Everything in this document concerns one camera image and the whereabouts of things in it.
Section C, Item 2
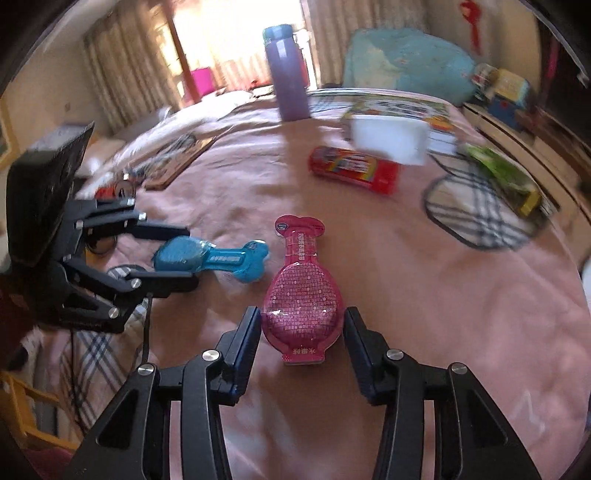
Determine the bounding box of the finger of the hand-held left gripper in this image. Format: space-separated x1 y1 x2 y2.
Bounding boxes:
60 256 199 333
76 198 192 245

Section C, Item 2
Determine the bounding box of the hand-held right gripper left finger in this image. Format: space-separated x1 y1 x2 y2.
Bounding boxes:
62 305 263 480

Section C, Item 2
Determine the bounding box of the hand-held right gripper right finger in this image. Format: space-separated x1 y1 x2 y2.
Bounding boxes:
344 306 543 480

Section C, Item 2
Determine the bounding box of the blue bottle-shaped sachet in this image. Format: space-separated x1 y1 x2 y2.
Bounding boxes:
153 235 270 282

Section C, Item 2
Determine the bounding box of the pink bottle-shaped sachet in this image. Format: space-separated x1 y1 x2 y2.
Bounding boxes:
261 215 346 366

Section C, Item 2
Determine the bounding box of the crushed red can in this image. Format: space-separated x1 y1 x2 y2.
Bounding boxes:
95 180 137 204

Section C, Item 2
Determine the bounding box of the white pillow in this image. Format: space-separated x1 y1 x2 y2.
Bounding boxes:
111 90 259 153

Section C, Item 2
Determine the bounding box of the magenta plastic stool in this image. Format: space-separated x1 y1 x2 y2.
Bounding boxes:
191 67 213 100

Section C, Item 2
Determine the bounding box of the red candy tube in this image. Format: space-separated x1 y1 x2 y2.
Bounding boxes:
308 146 400 195

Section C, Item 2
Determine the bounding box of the yellow wooden chair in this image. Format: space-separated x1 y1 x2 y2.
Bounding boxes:
0 369 81 455

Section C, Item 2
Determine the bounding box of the purple thermos bottle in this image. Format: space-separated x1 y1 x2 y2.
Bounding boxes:
263 24 311 121

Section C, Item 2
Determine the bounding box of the small white box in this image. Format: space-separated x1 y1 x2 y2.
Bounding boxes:
351 115 430 166

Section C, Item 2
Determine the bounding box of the green snack packet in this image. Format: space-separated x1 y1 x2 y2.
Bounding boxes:
464 144 543 217

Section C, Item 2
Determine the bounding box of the blue floral quilt bundle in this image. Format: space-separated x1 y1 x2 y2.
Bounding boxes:
344 28 476 107

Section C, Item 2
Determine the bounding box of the colourful toy cash register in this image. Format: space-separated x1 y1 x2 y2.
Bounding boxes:
487 69 532 127

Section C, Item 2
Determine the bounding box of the black flat television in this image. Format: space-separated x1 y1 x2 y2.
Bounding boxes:
536 28 591 153

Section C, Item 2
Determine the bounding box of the red heart hanging decoration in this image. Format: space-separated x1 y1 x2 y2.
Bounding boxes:
459 0 485 49

